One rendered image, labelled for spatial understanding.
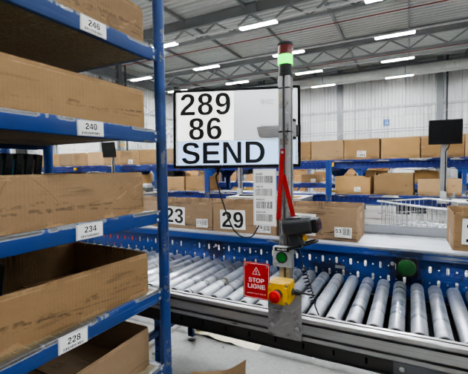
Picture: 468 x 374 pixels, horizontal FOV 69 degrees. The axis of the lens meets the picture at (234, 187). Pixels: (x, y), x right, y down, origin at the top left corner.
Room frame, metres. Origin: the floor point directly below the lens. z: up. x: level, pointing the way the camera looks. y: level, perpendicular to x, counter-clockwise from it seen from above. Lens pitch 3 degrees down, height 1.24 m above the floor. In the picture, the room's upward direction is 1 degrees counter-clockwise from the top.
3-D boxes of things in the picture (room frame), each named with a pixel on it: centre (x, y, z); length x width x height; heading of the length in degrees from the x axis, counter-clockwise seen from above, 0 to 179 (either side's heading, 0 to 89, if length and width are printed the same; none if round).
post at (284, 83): (1.16, -0.17, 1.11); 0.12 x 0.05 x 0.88; 63
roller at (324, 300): (1.37, -0.37, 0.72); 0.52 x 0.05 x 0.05; 153
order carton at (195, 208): (2.19, 0.24, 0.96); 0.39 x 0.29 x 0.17; 63
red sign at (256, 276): (1.17, -0.10, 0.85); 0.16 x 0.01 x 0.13; 63
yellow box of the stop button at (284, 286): (1.09, -0.18, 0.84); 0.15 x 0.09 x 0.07; 63
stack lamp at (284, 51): (1.16, -0.18, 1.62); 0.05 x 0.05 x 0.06
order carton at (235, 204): (2.01, -0.11, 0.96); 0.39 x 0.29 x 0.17; 62
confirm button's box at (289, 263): (1.13, -0.16, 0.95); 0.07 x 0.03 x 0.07; 63
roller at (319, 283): (1.39, -0.32, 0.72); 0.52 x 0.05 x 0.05; 153
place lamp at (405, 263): (1.44, -0.74, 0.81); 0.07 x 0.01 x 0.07; 63
